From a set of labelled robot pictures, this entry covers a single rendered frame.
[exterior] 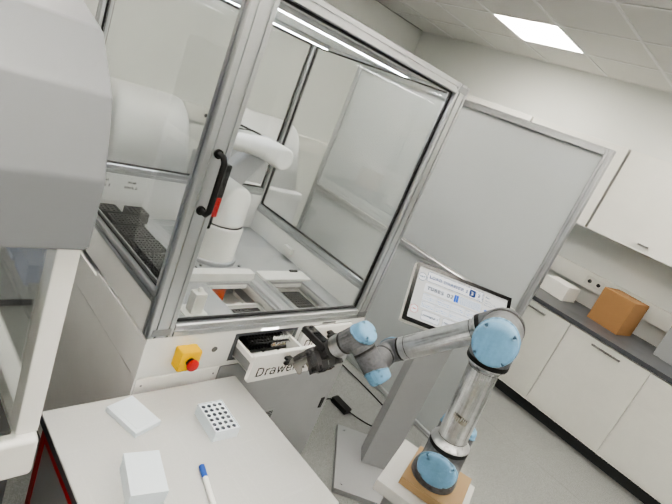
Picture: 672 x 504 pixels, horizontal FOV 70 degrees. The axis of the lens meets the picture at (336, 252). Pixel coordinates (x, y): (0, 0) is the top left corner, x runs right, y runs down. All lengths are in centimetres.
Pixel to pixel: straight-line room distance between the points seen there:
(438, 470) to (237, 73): 119
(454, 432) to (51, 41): 128
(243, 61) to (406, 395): 190
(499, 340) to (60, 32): 114
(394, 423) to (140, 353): 157
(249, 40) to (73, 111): 52
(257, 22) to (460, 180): 219
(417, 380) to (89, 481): 169
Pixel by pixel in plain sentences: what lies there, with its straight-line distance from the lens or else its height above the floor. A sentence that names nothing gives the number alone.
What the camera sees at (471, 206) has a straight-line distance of 319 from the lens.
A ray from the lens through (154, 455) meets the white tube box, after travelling 140.
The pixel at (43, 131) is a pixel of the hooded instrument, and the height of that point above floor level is 156.
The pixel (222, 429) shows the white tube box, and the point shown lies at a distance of 155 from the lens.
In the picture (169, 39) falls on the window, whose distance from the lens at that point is 163.
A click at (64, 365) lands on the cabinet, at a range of 217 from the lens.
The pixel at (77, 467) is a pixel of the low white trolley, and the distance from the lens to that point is 142.
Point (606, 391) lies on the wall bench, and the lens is 426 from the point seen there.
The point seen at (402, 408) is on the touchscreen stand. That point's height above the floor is 44.
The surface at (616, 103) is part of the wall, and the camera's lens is 515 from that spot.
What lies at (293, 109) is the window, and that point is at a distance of 145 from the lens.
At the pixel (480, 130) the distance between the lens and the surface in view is 327.
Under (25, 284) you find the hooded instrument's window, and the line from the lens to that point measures 103.
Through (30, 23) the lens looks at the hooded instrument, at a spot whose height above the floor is 171.
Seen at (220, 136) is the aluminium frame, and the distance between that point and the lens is 132.
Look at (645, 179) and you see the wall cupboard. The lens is 456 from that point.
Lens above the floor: 180
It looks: 17 degrees down
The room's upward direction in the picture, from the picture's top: 23 degrees clockwise
